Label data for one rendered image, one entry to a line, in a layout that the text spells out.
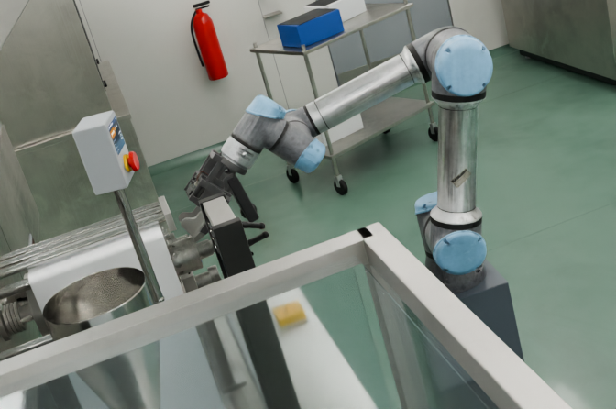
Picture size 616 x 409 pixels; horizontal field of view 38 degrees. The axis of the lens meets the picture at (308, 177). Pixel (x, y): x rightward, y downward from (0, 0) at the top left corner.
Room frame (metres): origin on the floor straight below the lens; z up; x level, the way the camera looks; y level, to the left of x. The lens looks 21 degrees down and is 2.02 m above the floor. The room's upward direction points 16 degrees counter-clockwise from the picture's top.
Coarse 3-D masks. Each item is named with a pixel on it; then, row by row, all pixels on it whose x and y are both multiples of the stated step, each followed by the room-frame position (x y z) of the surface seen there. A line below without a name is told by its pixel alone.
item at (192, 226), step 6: (198, 216) 1.79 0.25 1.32; (186, 222) 1.79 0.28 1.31; (192, 222) 1.79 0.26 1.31; (198, 222) 1.79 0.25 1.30; (204, 222) 1.79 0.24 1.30; (186, 228) 1.79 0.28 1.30; (192, 228) 1.79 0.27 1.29; (198, 228) 1.79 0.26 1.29; (192, 234) 1.79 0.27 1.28; (198, 234) 1.79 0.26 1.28; (198, 240) 1.80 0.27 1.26
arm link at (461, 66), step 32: (448, 32) 1.87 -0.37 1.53; (448, 64) 1.77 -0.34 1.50; (480, 64) 1.77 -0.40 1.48; (448, 96) 1.79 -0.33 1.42; (480, 96) 1.79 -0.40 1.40; (448, 128) 1.81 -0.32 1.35; (448, 160) 1.81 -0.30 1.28; (448, 192) 1.81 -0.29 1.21; (448, 224) 1.79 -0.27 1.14; (480, 224) 1.81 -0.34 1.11; (448, 256) 1.77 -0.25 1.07; (480, 256) 1.77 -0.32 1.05
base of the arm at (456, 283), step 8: (432, 256) 1.94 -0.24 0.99; (432, 264) 1.95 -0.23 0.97; (432, 272) 1.94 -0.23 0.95; (440, 272) 1.93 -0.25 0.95; (472, 272) 1.91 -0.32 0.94; (480, 272) 1.93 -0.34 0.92; (440, 280) 1.93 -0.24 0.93; (448, 280) 1.91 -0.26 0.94; (456, 280) 1.91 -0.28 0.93; (464, 280) 1.90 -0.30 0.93; (472, 280) 1.91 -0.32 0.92; (480, 280) 1.92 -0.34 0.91; (448, 288) 1.91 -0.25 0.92; (456, 288) 1.90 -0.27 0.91; (464, 288) 1.90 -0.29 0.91
